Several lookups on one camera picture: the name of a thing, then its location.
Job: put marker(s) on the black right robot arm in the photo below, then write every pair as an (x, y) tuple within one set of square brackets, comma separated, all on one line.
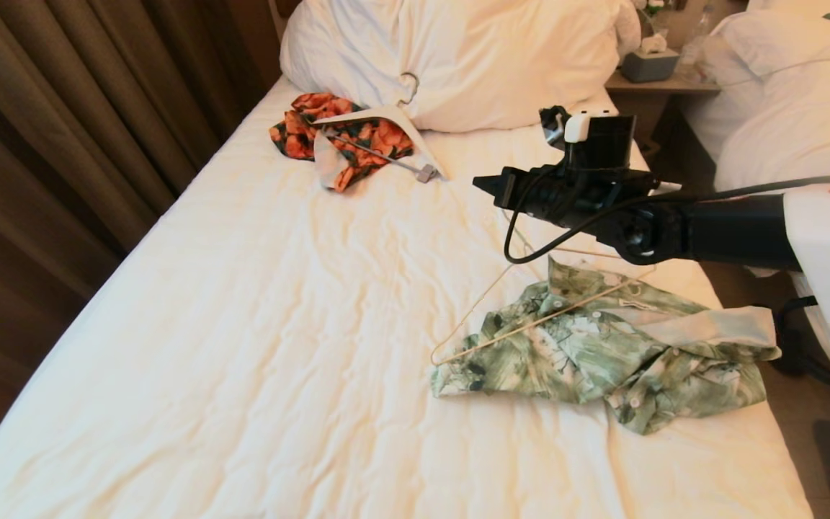
[(732, 231)]

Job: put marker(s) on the clear plastic bottle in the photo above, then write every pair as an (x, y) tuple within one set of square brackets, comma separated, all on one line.
[(696, 45)]

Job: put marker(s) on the white sheeted bed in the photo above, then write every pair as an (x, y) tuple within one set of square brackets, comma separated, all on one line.
[(242, 324)]

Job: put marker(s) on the white hanger with metal bar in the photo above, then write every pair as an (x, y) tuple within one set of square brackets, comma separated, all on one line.
[(386, 114)]

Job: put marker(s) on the white duvet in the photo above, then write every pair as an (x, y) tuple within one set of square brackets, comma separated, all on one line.
[(782, 130)]

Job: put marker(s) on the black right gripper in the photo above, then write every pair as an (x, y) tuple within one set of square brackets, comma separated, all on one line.
[(527, 189)]

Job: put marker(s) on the brown curtain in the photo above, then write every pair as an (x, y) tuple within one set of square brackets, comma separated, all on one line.
[(62, 108)]

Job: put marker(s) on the small potted plant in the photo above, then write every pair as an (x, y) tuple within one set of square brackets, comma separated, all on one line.
[(649, 9)]

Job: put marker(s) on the orange floral garment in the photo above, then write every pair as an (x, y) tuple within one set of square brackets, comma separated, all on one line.
[(300, 137)]

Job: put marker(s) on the white pillow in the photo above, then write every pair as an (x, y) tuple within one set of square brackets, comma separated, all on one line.
[(494, 58), (782, 40)]

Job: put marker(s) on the wooden nightstand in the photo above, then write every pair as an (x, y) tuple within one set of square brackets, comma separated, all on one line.
[(645, 101)]

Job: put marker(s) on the green floral print shirt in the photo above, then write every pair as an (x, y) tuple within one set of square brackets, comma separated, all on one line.
[(602, 353)]

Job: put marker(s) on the brown wooden headboard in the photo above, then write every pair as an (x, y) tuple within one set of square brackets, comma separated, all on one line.
[(287, 7)]

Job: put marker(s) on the grey tissue box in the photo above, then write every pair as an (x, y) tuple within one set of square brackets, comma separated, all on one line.
[(649, 65)]

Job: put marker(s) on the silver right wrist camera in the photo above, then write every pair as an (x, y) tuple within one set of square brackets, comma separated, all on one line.
[(606, 140)]

